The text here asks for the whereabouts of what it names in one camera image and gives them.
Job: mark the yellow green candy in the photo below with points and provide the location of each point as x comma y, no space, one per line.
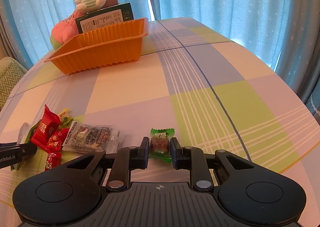
64,117

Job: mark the small red candy packet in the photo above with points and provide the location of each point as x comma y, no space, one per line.
53,160

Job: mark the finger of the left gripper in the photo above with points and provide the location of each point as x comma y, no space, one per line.
22,150

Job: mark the orange plastic tray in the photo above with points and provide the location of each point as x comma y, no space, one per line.
113,44

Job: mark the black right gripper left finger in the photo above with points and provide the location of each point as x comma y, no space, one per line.
123,162

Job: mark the blue star curtain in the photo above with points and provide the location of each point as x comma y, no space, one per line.
284,34

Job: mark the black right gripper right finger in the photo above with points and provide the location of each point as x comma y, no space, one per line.
191,159

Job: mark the dark green box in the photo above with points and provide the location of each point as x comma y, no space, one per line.
104,17

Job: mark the green zigzag cushion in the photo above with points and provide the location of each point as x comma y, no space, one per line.
11,73

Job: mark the large red snack packet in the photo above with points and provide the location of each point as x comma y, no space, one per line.
46,127

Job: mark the pink green plush toy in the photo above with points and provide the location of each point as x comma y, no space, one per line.
65,30

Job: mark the clear dark snack packet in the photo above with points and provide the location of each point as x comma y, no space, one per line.
84,138

